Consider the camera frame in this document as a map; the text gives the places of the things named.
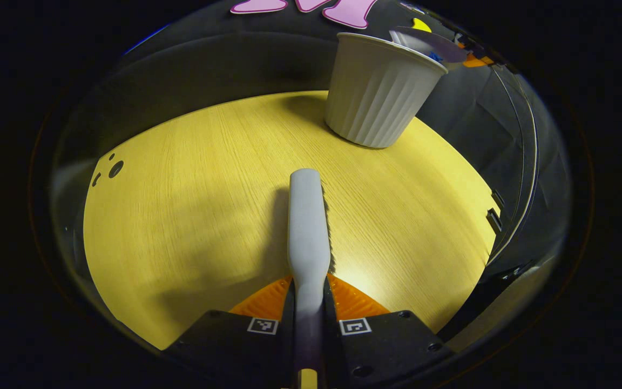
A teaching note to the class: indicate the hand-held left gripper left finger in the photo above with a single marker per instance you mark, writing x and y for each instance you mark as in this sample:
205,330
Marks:
235,346

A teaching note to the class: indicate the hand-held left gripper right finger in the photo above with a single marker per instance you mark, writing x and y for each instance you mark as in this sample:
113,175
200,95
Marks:
386,346

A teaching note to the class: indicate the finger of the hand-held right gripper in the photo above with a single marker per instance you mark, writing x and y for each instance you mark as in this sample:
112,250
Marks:
475,61

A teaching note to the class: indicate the grey dustpan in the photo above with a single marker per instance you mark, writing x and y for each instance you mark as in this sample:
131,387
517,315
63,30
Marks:
430,42

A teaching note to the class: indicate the white ribbed garbage bin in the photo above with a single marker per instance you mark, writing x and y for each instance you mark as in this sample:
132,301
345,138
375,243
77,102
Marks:
376,92

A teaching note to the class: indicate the small grey broom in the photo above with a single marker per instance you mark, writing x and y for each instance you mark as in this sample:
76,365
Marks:
309,227

